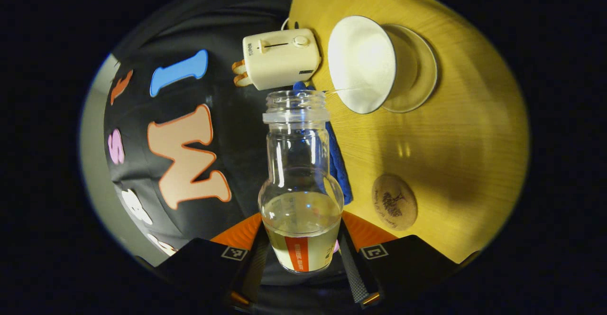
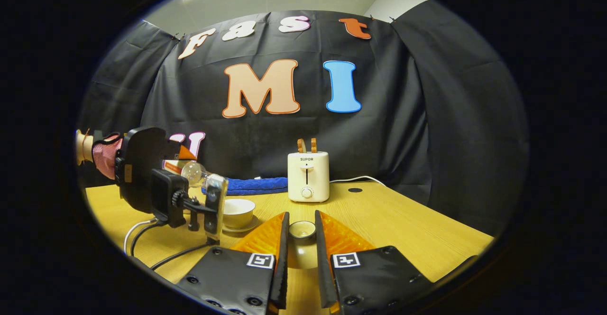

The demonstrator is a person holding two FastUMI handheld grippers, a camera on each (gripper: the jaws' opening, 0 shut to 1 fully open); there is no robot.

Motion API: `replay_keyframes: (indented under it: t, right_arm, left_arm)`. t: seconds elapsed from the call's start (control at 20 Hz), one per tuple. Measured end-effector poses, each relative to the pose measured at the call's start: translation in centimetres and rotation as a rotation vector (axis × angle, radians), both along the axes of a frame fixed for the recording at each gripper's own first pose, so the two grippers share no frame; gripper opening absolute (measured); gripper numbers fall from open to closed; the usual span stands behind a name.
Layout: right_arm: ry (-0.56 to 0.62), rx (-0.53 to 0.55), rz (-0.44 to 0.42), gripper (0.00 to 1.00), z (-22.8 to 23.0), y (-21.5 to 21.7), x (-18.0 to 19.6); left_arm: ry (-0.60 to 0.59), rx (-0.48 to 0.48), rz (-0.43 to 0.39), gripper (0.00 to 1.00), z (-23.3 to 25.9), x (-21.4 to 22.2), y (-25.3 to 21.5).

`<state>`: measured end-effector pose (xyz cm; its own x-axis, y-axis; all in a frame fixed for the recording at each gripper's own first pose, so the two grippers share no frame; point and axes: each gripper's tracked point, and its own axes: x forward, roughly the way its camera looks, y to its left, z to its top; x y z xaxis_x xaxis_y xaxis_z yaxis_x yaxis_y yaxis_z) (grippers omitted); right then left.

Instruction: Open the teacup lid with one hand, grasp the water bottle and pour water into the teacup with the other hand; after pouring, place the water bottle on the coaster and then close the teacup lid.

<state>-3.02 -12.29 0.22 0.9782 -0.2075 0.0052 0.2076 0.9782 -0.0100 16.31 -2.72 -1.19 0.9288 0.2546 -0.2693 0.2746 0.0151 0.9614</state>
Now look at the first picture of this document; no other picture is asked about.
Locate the blue towel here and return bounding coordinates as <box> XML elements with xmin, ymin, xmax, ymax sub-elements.
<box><xmin>293</xmin><ymin>82</ymin><xmax>354</xmax><ymax>205</ymax></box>

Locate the round cork coaster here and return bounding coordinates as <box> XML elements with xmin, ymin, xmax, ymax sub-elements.
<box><xmin>371</xmin><ymin>173</ymin><xmax>418</xmax><ymax>231</ymax></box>

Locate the cream ceramic teacup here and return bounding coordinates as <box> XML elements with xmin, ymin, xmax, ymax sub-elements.
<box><xmin>327</xmin><ymin>15</ymin><xmax>419</xmax><ymax>115</ymax></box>

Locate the cream toaster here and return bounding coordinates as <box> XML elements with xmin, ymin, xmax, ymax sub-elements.
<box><xmin>242</xmin><ymin>28</ymin><xmax>322</xmax><ymax>91</ymax></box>

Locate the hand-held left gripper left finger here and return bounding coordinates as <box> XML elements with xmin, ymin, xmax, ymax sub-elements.
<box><xmin>154</xmin><ymin>213</ymin><xmax>271</xmax><ymax>306</ymax></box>

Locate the clear water bottle orange label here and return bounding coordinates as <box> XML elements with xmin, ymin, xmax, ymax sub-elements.
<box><xmin>258</xmin><ymin>90</ymin><xmax>345</xmax><ymax>274</ymax></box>

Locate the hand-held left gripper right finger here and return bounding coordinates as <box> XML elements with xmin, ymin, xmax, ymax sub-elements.
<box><xmin>338</xmin><ymin>211</ymin><xmax>458</xmax><ymax>306</ymax></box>

